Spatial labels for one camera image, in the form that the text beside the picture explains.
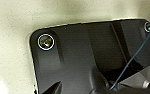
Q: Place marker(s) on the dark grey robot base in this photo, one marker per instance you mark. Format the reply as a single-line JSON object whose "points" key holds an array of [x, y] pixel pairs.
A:
{"points": [[77, 56]]}

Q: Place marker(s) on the round lit base button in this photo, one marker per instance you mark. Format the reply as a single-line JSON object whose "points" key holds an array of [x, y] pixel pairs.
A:
{"points": [[45, 41]]}

